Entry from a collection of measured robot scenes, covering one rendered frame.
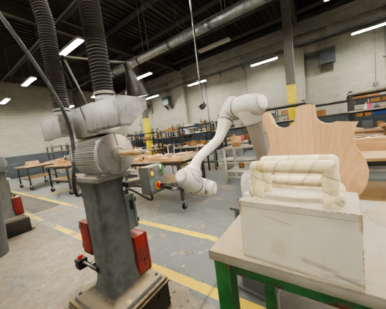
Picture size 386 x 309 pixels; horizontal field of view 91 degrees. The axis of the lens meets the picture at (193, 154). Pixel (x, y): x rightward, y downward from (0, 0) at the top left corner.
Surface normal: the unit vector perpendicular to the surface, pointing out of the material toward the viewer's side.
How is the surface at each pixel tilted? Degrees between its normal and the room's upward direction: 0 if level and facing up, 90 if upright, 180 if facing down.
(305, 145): 90
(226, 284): 89
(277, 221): 90
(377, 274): 0
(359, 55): 90
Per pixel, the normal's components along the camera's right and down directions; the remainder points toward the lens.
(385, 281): -0.13, -0.99
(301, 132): -0.60, 0.16
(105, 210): 0.82, -0.04
